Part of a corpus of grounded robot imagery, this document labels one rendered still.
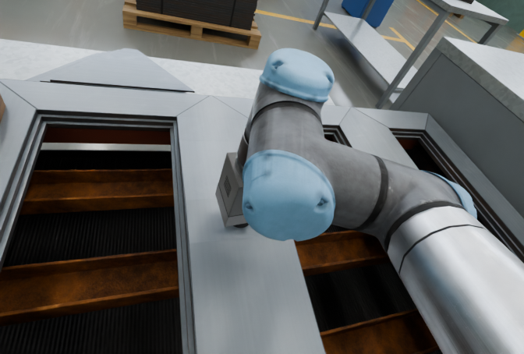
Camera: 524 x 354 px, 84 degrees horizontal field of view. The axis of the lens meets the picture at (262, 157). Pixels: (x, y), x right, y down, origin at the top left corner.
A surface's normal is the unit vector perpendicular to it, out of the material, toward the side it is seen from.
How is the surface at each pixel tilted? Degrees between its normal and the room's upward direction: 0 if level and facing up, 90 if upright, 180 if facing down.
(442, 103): 90
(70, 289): 0
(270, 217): 90
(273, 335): 6
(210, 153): 5
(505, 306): 44
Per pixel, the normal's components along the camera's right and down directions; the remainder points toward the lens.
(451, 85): -0.93, 0.00
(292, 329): 0.29, -0.58
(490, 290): -0.43, -0.79
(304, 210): -0.06, 0.68
